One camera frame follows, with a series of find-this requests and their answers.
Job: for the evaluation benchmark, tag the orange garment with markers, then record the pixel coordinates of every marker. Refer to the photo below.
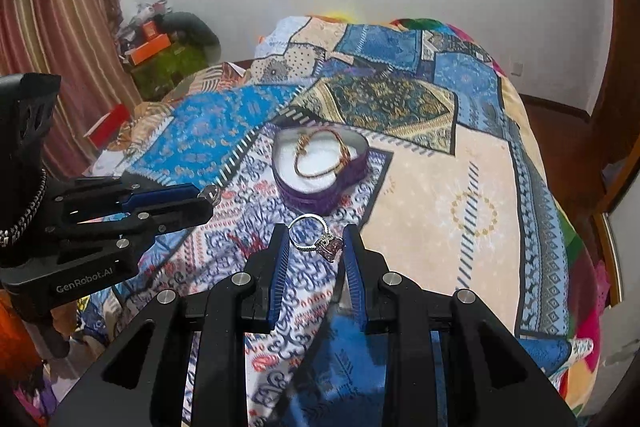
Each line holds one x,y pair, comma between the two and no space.
17,337

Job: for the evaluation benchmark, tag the red box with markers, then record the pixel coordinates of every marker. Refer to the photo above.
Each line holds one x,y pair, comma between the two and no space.
106,127

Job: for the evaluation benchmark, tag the patchwork printed blanket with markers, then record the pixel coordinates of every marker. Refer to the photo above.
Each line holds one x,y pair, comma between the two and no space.
450,187

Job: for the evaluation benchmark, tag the white wall socket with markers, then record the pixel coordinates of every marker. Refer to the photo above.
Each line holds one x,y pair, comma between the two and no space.
517,68

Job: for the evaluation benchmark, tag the purple heart-shaped jewelry box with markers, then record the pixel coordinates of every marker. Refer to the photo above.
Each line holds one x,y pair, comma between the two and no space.
310,203

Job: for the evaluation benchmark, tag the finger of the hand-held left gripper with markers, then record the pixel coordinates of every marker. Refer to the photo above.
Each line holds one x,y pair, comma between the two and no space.
160,194
180,213

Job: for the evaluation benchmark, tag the wooden wardrobe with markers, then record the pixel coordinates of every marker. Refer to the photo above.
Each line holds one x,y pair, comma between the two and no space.
617,132

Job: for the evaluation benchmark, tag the orange box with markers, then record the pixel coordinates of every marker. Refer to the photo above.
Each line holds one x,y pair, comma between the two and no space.
146,49

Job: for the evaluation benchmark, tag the striped curtain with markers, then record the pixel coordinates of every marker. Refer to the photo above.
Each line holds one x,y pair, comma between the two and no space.
65,32

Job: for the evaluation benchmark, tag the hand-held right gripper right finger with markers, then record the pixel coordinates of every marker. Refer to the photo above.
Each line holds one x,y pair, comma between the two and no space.
352,279

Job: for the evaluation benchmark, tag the green covered table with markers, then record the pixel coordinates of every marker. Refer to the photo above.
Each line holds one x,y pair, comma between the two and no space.
165,69

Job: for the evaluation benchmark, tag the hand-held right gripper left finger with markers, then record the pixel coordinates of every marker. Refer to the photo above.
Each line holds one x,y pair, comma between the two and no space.
279,279

